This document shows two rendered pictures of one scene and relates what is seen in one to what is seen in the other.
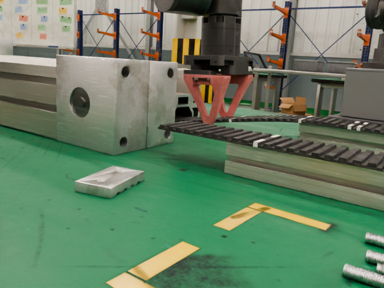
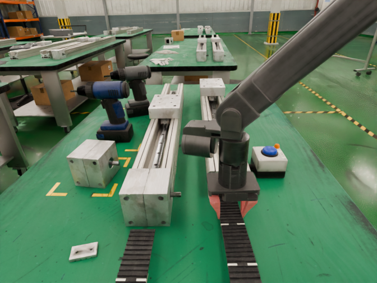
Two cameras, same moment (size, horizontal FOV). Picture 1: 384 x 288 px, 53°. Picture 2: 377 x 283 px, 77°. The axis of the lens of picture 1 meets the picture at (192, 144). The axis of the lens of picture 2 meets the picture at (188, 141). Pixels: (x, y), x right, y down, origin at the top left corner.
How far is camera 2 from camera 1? 0.54 m
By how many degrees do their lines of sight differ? 56
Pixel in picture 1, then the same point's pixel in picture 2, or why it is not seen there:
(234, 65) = (224, 196)
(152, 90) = (147, 205)
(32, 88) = not seen: hidden behind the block
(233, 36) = (229, 177)
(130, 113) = (132, 213)
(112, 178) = (81, 252)
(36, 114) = not seen: hidden behind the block
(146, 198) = (76, 270)
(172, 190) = (90, 272)
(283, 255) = not seen: outside the picture
